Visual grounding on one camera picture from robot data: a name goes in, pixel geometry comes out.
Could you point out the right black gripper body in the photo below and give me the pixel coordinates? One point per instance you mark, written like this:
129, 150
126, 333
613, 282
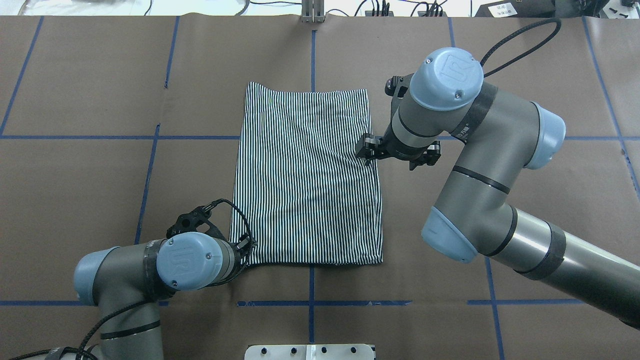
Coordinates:
371, 147

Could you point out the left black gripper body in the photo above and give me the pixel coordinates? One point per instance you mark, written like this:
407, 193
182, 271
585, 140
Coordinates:
243, 245

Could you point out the navy white striped polo shirt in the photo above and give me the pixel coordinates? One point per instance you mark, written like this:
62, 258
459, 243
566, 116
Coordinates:
306, 196

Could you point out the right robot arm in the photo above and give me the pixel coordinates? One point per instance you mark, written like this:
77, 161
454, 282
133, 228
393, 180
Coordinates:
502, 134

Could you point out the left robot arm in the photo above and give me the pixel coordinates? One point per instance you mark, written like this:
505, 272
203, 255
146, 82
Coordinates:
127, 284

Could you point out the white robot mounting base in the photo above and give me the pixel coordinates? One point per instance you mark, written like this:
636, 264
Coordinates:
345, 351

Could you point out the black box with label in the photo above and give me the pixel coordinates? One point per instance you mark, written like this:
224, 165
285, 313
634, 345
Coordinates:
516, 9

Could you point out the aluminium frame post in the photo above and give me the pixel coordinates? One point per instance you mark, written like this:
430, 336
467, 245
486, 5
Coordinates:
313, 11

